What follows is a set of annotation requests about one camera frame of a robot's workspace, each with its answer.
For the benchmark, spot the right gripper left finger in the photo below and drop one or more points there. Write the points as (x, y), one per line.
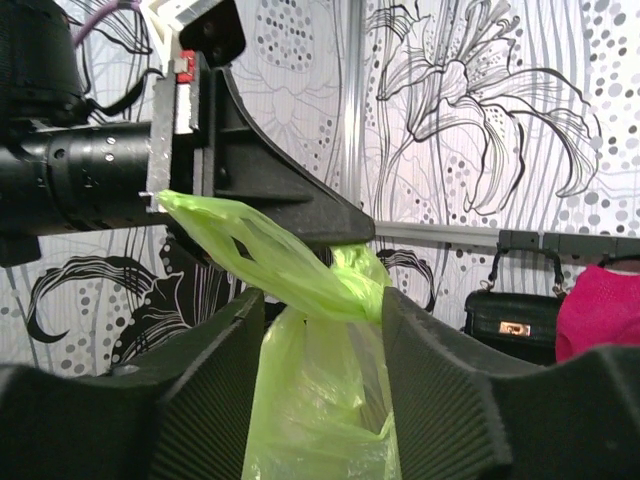
(179, 411)

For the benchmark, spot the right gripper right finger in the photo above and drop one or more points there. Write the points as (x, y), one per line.
(466, 411)

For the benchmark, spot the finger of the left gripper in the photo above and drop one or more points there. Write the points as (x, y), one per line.
(240, 162)

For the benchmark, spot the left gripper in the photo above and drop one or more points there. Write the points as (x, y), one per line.
(105, 177)

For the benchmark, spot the green trash bag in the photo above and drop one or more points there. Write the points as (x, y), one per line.
(322, 407)

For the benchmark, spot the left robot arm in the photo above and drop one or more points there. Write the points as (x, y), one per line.
(41, 90)

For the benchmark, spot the magenta hanging bag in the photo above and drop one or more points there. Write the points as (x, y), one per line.
(601, 309)

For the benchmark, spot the black handbag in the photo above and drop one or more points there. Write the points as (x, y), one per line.
(518, 324)

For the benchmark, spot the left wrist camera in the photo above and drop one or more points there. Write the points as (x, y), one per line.
(212, 27)

